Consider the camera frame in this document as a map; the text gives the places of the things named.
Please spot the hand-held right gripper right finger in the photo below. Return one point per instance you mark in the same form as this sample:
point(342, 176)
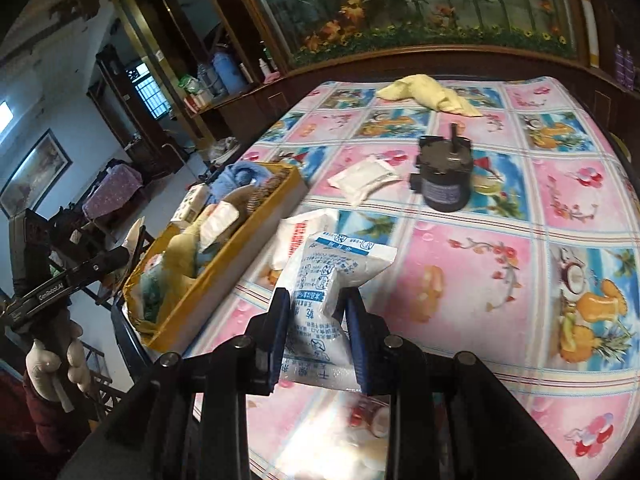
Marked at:
point(360, 350)

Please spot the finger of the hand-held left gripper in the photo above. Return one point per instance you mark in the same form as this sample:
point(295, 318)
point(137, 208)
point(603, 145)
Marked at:
point(100, 267)

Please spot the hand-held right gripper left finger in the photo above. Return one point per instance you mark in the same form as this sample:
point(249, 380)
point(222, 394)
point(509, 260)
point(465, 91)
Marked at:
point(280, 345)

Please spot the white blue-print packet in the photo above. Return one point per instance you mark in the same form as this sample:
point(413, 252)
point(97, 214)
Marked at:
point(330, 280)

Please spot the yellow cardboard box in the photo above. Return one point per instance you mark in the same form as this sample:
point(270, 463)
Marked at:
point(240, 255)

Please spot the person's left forearm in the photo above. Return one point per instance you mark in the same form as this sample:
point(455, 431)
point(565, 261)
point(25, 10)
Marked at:
point(35, 425)

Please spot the person's left hand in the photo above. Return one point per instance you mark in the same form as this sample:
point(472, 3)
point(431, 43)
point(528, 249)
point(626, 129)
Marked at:
point(55, 365)

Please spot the purple cloth cover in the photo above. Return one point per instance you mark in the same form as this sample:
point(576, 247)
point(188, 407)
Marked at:
point(112, 190)

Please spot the white red-print packet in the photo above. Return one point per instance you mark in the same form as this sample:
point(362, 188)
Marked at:
point(300, 235)

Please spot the small white label packet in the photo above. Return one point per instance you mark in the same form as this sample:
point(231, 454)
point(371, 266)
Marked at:
point(220, 222)

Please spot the printed fruit bedsheet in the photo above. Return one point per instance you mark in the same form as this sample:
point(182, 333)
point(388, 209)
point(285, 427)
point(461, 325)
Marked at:
point(475, 270)

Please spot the brown woven scrubber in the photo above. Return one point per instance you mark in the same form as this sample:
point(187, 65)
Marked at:
point(265, 190)

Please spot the plain white packet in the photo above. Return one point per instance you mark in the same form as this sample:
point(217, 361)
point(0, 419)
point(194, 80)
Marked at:
point(365, 180)

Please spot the light blue fleece towel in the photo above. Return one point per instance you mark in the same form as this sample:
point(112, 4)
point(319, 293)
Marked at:
point(245, 177)

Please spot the barred window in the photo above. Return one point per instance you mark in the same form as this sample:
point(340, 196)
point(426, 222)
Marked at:
point(150, 92)

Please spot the black electric motor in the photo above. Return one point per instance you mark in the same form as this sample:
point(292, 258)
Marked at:
point(442, 180)

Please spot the green packet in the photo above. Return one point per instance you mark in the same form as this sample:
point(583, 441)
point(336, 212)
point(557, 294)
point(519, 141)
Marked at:
point(188, 83)

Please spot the blue thermos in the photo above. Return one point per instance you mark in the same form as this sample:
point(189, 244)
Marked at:
point(229, 74)

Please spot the white spray bottle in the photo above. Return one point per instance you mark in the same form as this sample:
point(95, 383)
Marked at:
point(263, 69)

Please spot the crumpled yellow towel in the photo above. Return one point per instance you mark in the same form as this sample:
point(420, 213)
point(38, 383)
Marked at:
point(430, 92)

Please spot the large floral painting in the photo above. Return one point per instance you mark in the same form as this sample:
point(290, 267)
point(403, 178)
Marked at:
point(425, 5)

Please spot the purple bottle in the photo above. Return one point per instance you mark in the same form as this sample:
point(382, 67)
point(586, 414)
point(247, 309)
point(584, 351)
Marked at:
point(629, 70)
point(619, 65)

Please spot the framed wall picture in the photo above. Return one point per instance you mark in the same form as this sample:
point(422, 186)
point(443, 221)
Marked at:
point(35, 172)

